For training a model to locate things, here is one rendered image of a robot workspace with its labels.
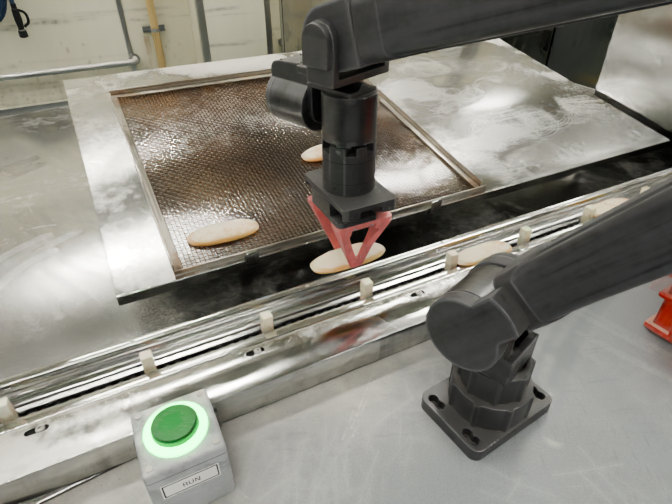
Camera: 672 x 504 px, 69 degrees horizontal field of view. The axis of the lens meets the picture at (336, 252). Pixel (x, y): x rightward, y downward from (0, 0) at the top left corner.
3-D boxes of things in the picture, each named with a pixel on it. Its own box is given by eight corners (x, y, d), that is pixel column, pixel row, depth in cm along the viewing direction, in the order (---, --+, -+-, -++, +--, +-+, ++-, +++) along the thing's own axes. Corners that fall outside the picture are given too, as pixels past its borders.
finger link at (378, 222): (339, 285, 56) (338, 213, 50) (312, 253, 61) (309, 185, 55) (390, 268, 58) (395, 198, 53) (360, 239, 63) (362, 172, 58)
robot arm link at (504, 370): (502, 398, 47) (528, 366, 50) (526, 320, 41) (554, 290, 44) (423, 349, 52) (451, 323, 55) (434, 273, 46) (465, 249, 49)
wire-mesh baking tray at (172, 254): (175, 280, 62) (174, 271, 61) (109, 97, 92) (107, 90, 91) (484, 192, 80) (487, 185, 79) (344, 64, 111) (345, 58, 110)
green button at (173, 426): (158, 461, 41) (154, 450, 40) (150, 424, 44) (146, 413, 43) (205, 441, 43) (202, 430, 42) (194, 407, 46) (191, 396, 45)
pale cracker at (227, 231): (190, 251, 65) (189, 245, 65) (184, 233, 68) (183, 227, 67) (262, 234, 69) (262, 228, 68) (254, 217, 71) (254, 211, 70)
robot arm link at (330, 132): (351, 91, 44) (391, 78, 48) (299, 77, 48) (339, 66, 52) (350, 162, 48) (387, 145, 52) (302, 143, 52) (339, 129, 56)
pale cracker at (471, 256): (464, 271, 69) (465, 265, 68) (447, 257, 72) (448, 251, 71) (517, 252, 73) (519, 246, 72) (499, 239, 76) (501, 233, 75)
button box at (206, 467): (162, 549, 45) (133, 485, 39) (147, 476, 51) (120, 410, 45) (247, 508, 48) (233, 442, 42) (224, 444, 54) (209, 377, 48)
